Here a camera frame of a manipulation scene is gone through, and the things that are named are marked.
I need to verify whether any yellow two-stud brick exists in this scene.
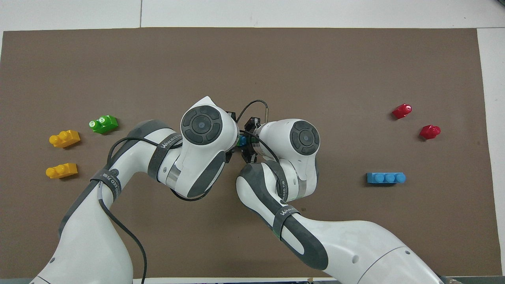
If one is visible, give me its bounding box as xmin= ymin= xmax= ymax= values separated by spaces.
xmin=49 ymin=130 xmax=81 ymax=149
xmin=45 ymin=163 xmax=78 ymax=179

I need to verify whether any grey strap on arm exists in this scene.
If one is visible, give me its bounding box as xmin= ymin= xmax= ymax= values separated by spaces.
xmin=147 ymin=133 xmax=183 ymax=181
xmin=90 ymin=169 xmax=123 ymax=202
xmin=268 ymin=160 xmax=294 ymax=206
xmin=272 ymin=204 xmax=301 ymax=241

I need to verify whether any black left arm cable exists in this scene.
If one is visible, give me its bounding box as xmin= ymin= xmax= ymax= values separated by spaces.
xmin=97 ymin=136 xmax=215 ymax=284

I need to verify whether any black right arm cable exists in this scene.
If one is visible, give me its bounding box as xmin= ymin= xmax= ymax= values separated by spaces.
xmin=236 ymin=99 xmax=281 ymax=163

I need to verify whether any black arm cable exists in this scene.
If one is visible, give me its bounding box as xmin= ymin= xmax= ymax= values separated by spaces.
xmin=236 ymin=99 xmax=281 ymax=163
xmin=97 ymin=136 xmax=215 ymax=284

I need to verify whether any grey strap on right arm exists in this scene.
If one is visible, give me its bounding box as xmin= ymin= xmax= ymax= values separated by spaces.
xmin=272 ymin=204 xmax=301 ymax=241
xmin=268 ymin=160 xmax=294 ymax=206

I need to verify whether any brown paper table mat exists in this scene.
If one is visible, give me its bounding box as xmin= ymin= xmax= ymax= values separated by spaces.
xmin=0 ymin=27 xmax=502 ymax=279

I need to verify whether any green brick with white stickers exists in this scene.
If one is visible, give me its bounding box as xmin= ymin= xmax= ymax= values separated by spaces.
xmin=89 ymin=115 xmax=119 ymax=135

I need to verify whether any red one-stud brick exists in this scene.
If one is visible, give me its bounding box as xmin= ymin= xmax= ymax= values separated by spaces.
xmin=392 ymin=103 xmax=413 ymax=120
xmin=419 ymin=125 xmax=441 ymax=140

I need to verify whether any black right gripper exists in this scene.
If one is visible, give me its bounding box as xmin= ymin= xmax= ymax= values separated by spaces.
xmin=241 ymin=117 xmax=262 ymax=164

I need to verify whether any grey strap on left arm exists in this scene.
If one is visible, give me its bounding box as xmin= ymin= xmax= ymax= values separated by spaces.
xmin=147 ymin=133 xmax=183 ymax=181
xmin=90 ymin=169 xmax=123 ymax=202

